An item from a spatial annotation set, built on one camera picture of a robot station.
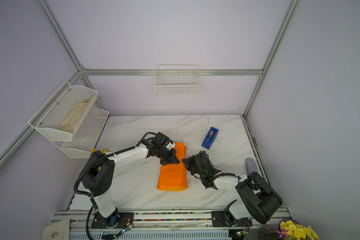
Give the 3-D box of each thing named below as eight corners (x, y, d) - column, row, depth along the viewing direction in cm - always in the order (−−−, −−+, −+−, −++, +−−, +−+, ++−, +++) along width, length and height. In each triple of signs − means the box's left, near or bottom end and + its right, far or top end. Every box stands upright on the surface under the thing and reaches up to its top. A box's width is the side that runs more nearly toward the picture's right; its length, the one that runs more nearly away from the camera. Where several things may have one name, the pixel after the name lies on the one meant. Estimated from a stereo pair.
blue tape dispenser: (201, 146, 104) (202, 140, 99) (209, 131, 113) (211, 125, 108) (210, 149, 102) (211, 144, 97) (217, 134, 111) (219, 128, 106)
